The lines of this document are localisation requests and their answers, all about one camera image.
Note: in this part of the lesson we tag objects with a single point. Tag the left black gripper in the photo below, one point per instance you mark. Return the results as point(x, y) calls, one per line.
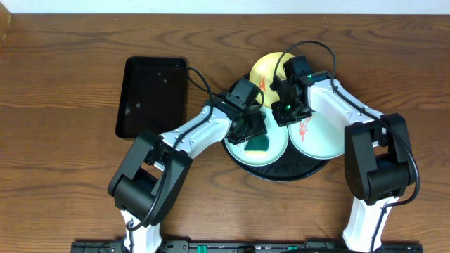
point(251, 127)

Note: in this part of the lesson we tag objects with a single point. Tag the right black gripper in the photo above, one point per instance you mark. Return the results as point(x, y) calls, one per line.
point(282, 119)

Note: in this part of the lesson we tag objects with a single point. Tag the green scouring sponge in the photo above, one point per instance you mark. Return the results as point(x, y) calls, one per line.
point(258, 144)

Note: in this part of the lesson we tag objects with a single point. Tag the light green plate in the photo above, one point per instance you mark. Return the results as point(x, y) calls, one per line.
point(278, 137)

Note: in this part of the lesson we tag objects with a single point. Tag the yellow plate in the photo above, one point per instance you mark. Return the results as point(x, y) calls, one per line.
point(262, 75)

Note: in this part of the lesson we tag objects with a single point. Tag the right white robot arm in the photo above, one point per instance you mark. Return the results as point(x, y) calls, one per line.
point(380, 169)

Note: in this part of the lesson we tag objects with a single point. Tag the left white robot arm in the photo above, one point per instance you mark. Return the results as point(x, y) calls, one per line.
point(149, 178)

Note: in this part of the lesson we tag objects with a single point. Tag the round black tray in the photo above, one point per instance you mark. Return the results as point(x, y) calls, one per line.
point(291, 166)

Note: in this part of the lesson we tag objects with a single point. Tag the black rectangular tray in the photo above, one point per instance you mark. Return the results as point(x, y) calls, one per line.
point(153, 96)

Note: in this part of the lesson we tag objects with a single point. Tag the light green plate stained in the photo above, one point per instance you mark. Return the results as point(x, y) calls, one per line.
point(317, 137)

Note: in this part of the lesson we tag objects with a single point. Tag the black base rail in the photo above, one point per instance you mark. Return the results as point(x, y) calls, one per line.
point(182, 246)

